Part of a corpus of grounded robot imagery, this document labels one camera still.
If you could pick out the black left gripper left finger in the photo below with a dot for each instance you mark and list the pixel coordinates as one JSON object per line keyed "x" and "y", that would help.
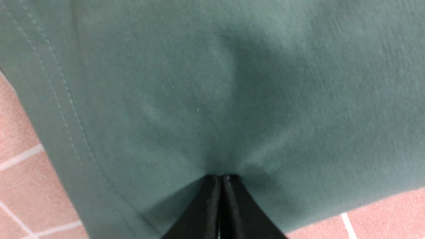
{"x": 200, "y": 219}

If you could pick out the green long sleeve shirt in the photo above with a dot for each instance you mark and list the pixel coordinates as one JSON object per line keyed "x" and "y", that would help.
{"x": 318, "y": 105}

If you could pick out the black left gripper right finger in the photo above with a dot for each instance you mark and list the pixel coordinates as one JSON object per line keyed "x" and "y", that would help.
{"x": 240, "y": 215}

